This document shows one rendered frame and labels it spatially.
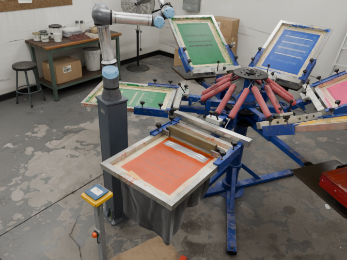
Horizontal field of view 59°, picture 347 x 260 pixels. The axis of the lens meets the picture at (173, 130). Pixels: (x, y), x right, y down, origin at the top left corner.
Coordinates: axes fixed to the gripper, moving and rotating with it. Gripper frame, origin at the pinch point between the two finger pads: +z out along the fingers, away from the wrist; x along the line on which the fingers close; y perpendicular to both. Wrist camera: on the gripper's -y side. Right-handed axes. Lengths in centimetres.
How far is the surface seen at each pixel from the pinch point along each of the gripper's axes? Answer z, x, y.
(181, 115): -44, -76, -16
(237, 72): -20, -69, 43
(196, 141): -83, -78, -13
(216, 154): -96, -85, -5
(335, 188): -146, -99, 48
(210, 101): -18, -87, 14
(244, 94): -41, -80, 39
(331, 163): -107, -120, 69
